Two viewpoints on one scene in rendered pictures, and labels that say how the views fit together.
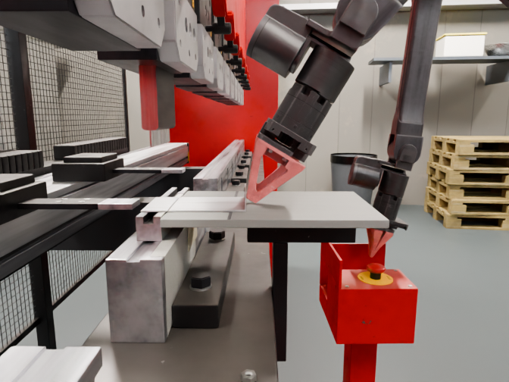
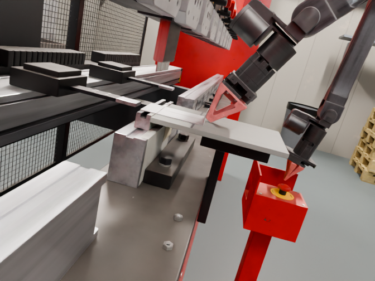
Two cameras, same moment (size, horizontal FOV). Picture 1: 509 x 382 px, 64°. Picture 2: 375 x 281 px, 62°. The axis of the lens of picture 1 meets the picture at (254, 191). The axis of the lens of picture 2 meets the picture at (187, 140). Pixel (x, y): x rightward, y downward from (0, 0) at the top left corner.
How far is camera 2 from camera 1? 0.12 m
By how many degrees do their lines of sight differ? 8
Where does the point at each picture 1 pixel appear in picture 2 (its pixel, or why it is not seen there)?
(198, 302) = (160, 172)
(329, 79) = (277, 56)
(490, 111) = not seen: outside the picture
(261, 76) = not seen: hidden behind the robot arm
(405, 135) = (332, 102)
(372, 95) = (334, 64)
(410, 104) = (342, 82)
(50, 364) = (82, 173)
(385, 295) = (284, 206)
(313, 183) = (269, 120)
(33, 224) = (73, 101)
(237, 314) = (182, 186)
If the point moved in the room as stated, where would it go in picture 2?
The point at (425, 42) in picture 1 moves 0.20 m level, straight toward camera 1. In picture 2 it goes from (366, 39) to (364, 28)
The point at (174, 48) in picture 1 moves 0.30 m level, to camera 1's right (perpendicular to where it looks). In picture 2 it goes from (183, 16) to (364, 57)
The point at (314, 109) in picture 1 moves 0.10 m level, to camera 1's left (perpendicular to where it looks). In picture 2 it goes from (262, 72) to (210, 60)
